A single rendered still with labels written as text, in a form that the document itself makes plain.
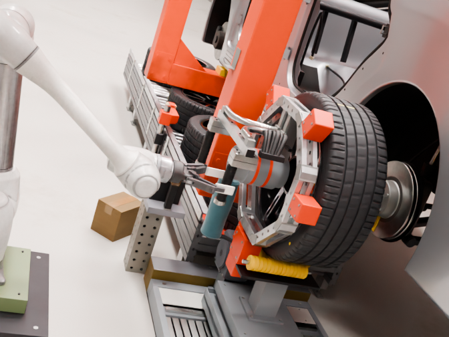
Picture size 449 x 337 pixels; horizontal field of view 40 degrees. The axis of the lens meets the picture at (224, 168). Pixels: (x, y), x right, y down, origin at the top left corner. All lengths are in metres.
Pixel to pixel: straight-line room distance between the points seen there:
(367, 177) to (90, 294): 1.35
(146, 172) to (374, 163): 0.82
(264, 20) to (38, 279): 1.34
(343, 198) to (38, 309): 1.08
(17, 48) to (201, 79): 2.87
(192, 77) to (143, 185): 2.86
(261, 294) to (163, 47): 2.42
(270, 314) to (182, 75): 2.41
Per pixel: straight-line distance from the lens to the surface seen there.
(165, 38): 4.54
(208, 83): 4.67
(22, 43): 1.92
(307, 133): 2.14
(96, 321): 2.71
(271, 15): 2.62
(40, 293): 2.26
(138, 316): 2.81
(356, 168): 2.17
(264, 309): 2.64
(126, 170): 1.86
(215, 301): 2.80
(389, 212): 2.55
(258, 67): 2.66
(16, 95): 2.14
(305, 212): 2.07
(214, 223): 2.51
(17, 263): 2.29
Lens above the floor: 1.56
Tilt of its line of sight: 19 degrees down
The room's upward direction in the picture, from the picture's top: 19 degrees clockwise
